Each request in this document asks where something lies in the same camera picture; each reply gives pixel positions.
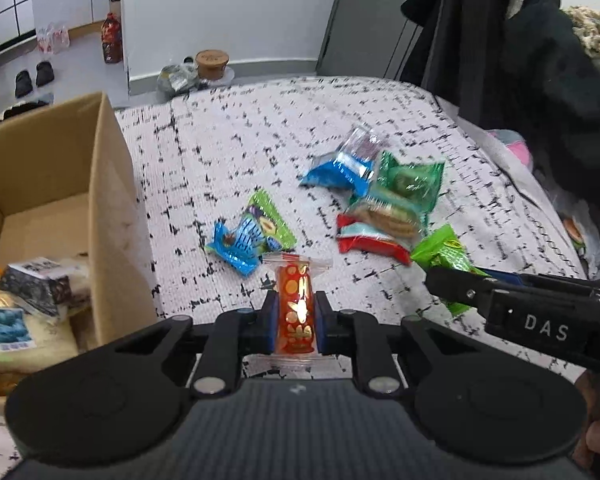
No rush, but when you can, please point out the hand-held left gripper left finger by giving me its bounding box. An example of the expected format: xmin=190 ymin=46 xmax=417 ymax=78
xmin=114 ymin=291 xmax=277 ymax=400

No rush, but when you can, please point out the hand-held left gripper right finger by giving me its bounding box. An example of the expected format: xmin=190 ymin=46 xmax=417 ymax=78
xmin=314 ymin=292 xmax=482 ymax=397

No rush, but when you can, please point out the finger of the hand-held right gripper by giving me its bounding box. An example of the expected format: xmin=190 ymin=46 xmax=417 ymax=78
xmin=424 ymin=266 xmax=497 ymax=314
xmin=472 ymin=267 xmax=600 ymax=293

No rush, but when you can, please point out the red gold snack packet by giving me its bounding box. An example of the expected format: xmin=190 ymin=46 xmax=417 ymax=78
xmin=262 ymin=254 xmax=333 ymax=366

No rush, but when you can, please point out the light green snack packet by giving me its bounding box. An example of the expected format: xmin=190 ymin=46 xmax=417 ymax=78
xmin=410 ymin=224 xmax=486 ymax=317

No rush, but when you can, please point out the small blue snack packet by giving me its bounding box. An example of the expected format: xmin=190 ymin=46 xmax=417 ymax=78
xmin=205 ymin=214 xmax=273 ymax=278

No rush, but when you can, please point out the green purple snack packet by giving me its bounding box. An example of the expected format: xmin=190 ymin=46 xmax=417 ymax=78
xmin=246 ymin=189 xmax=297 ymax=252

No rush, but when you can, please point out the clear cookie packet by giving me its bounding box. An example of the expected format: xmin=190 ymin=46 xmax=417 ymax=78
xmin=347 ymin=192 xmax=428 ymax=241

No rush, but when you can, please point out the dark green snack packet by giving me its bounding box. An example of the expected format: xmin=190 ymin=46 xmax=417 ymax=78
xmin=372 ymin=151 xmax=446 ymax=213

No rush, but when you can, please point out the large blue snack packet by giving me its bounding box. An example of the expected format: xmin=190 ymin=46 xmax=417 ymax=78
xmin=300 ymin=152 xmax=376 ymax=196

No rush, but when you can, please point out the clear purple snack packet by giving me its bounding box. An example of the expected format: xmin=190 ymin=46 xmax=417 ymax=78
xmin=340 ymin=122 xmax=383 ymax=163

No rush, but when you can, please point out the brown cardboard box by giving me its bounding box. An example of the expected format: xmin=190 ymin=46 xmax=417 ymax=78
xmin=0 ymin=91 xmax=160 ymax=411

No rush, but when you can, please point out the white bread packet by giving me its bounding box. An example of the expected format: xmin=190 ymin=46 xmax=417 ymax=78
xmin=0 ymin=305 xmax=78 ymax=373

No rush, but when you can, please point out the black white snack packet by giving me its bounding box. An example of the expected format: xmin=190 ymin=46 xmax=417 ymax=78
xmin=0 ymin=258 xmax=88 ymax=318

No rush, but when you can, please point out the burger toy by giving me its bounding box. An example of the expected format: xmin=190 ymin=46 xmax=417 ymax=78
xmin=562 ymin=215 xmax=588 ymax=256

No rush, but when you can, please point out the white plastic bag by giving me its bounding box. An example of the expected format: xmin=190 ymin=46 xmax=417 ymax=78
xmin=555 ymin=187 xmax=600 ymax=267

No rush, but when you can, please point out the pink plush toy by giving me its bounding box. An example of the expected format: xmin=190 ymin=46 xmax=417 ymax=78
xmin=485 ymin=129 xmax=533 ymax=168

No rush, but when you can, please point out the black white printed blanket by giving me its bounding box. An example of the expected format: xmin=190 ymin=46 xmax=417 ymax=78
xmin=0 ymin=76 xmax=591 ymax=468

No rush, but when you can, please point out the black coat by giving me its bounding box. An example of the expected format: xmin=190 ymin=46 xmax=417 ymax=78
xmin=400 ymin=0 xmax=600 ymax=211

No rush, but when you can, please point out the grey plastic bag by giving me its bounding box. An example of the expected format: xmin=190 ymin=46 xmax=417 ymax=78
xmin=157 ymin=62 xmax=201 ymax=95

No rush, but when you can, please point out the beige fringed cloth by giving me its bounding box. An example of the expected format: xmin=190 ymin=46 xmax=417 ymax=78
xmin=565 ymin=6 xmax=600 ymax=68

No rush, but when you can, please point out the brown lidded bowl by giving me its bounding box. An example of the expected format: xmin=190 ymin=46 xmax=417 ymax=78
xmin=195 ymin=50 xmax=230 ymax=81

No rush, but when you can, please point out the grey door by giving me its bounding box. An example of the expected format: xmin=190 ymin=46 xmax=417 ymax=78
xmin=316 ymin=0 xmax=443 ymax=83

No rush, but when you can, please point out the red oil bottle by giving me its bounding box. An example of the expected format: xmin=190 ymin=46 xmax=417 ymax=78
xmin=101 ymin=12 xmax=124 ymax=65

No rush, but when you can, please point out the pink plastic bag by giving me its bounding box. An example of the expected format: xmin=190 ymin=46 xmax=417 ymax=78
xmin=36 ymin=22 xmax=71 ymax=55

